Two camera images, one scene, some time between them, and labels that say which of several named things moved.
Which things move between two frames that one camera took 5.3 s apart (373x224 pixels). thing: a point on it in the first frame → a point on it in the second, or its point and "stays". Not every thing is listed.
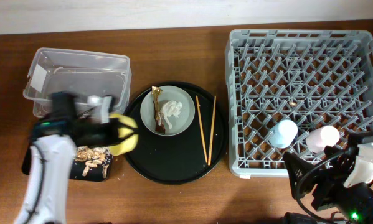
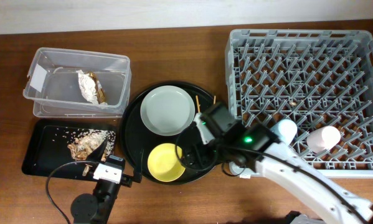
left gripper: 101,127 → 126,180
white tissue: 169,108 → 88,86
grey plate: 179,124 stays
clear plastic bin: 83,72 stays
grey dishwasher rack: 312,78 stays
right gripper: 337,172 → 207,147
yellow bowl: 123,132 → 164,163
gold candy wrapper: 159,126 → 99,89
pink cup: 324,136 stays
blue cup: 284,134 stays
